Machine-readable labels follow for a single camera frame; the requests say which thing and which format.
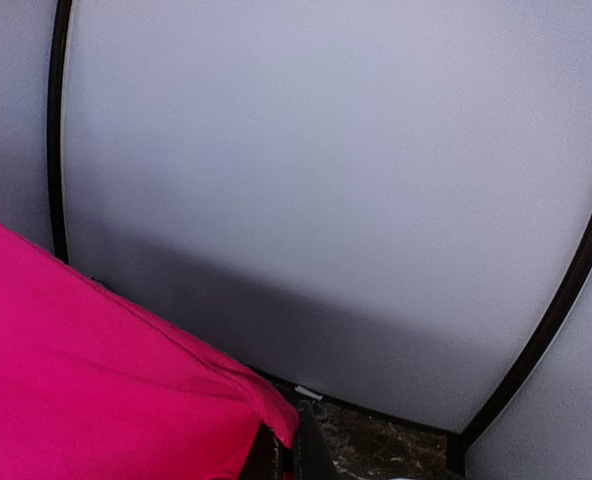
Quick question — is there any red garment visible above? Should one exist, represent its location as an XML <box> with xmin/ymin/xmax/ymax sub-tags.
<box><xmin>0</xmin><ymin>224</ymin><xmax>299</xmax><ymax>479</ymax></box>

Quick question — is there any black frame post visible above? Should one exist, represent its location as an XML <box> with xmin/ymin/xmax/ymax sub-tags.
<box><xmin>461</xmin><ymin>212</ymin><xmax>592</xmax><ymax>448</ymax></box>
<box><xmin>45</xmin><ymin>0</ymin><xmax>73</xmax><ymax>264</ymax></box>

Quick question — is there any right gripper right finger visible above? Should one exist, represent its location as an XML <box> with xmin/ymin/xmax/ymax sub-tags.
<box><xmin>293</xmin><ymin>401</ymin><xmax>338</xmax><ymax>480</ymax></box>

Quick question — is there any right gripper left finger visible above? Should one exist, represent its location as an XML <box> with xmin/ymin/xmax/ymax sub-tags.
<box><xmin>243</xmin><ymin>424</ymin><xmax>294</xmax><ymax>480</ymax></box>

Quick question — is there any right black frame post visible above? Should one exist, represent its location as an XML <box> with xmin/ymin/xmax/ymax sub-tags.
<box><xmin>461</xmin><ymin>212</ymin><xmax>592</xmax><ymax>448</ymax></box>

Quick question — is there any left black frame post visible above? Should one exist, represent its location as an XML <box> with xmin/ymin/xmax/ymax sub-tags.
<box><xmin>45</xmin><ymin>0</ymin><xmax>73</xmax><ymax>264</ymax></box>

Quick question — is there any black rear table edge strip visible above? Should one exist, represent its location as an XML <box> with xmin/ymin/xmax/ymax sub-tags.
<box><xmin>255</xmin><ymin>367</ymin><xmax>465</xmax><ymax>436</ymax></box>

